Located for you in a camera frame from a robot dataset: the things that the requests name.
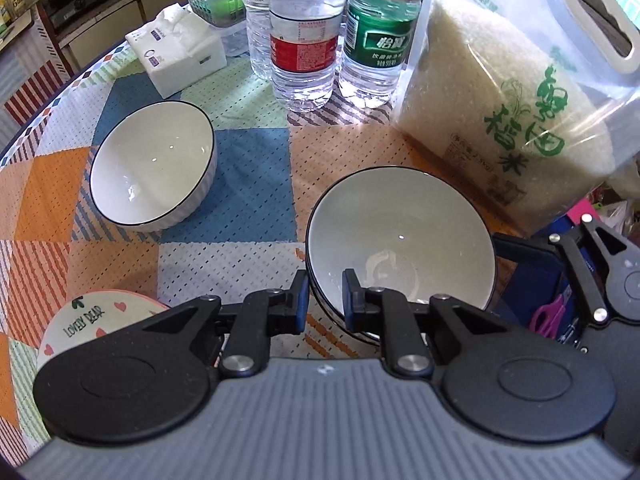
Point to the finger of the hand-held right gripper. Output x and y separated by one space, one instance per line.
525 247

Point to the white black-rimmed bowl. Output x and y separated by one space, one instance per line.
400 220
150 170

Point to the clear bag of rice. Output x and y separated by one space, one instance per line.
500 85

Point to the dark blue notebook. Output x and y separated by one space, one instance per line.
525 285

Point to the counter cabinet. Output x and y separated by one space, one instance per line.
115 30

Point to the clear label water bottle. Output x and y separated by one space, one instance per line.
255 35

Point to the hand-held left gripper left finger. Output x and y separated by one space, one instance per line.
300 305

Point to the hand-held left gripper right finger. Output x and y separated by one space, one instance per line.
351 300

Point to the white tissue pack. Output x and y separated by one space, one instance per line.
185 55

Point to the green label water bottle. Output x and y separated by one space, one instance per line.
375 45

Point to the pink rabbit print plate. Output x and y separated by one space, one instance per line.
90 321

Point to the striped patchwork counter cloth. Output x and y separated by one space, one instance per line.
30 60

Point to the pink scissors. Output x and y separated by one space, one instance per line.
547 317

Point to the pink card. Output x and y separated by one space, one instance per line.
590 208

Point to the red label water bottle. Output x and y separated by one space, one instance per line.
302 60

